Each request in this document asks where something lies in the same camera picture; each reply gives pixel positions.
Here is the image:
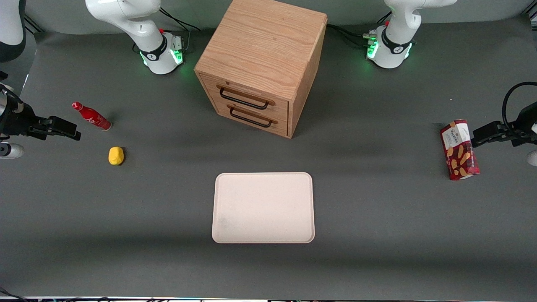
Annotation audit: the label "black left arm base cables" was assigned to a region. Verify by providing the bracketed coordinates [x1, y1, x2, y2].
[327, 11, 393, 47]

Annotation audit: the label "beige plastic tray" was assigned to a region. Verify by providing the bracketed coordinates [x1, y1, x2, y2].
[211, 172, 315, 244]

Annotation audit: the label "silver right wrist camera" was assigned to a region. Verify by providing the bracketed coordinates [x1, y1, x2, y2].
[0, 143, 25, 159]

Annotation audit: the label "wooden drawer cabinet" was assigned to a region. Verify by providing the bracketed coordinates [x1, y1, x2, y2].
[194, 0, 328, 139]

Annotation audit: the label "black looped gripper cable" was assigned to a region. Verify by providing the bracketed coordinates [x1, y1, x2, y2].
[502, 82, 537, 131]

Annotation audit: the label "black drawer handle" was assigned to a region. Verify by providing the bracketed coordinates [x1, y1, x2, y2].
[216, 84, 276, 110]
[227, 104, 278, 128]

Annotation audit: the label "red biscuit box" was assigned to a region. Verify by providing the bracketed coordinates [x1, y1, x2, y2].
[440, 119, 481, 181]

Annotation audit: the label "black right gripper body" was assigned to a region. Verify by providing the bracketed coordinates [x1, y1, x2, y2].
[0, 85, 37, 140]

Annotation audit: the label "black arm base cables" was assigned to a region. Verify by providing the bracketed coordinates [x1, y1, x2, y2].
[327, 11, 393, 47]
[133, 6, 201, 54]

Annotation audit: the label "red coke bottle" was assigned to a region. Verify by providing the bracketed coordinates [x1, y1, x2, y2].
[72, 102, 112, 132]

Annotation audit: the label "yellow lemon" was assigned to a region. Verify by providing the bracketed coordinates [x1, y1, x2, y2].
[108, 146, 125, 166]

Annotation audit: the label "black right arm base cables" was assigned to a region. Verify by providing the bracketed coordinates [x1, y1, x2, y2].
[133, 6, 201, 54]

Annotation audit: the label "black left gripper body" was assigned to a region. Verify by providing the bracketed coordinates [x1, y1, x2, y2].
[508, 102, 537, 148]

